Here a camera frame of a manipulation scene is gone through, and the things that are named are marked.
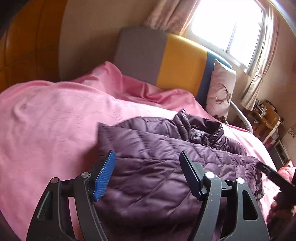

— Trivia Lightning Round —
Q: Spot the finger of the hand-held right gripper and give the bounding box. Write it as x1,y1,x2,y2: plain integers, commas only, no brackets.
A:
256,161,296,193

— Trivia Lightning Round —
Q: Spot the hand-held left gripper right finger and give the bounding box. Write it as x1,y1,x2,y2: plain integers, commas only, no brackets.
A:
179,150,271,241

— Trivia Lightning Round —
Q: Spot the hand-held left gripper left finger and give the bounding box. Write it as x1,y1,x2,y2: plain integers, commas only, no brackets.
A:
26,150,116,241

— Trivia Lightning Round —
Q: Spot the purple quilted down jacket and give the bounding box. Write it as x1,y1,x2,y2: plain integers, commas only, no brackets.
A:
95,109,265,241

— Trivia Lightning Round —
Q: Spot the grey storage crate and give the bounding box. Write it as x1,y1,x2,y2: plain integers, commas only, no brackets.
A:
274,140,290,163

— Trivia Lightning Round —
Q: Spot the red shopping bag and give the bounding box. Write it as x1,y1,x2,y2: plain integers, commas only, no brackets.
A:
265,136,277,150

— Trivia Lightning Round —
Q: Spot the white side cabinet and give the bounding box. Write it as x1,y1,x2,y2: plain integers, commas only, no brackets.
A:
264,123,285,151

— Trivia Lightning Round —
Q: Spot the cluttered wooden desk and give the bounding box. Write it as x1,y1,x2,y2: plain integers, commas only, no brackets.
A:
248,100,281,137

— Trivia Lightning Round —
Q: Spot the pink bed cover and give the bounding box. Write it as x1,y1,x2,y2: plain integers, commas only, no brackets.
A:
0,61,278,241

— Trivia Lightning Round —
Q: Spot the pink star curtain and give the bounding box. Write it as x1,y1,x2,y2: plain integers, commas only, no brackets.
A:
240,2,280,112
143,0,199,35

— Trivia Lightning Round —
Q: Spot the deer print pillow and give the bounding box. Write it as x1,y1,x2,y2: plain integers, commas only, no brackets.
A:
206,59,237,122

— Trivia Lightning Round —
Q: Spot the grey yellow blue headboard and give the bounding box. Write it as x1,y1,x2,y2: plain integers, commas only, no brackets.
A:
113,27,233,109

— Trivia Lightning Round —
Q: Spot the wooden wardrobe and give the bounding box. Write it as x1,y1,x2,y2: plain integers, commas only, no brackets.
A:
0,0,67,93

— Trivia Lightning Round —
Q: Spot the sliding window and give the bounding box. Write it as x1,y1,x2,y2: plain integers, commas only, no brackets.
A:
185,0,270,75

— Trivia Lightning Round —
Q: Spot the grey bed rail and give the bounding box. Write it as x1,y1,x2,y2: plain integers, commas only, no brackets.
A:
228,102,253,132

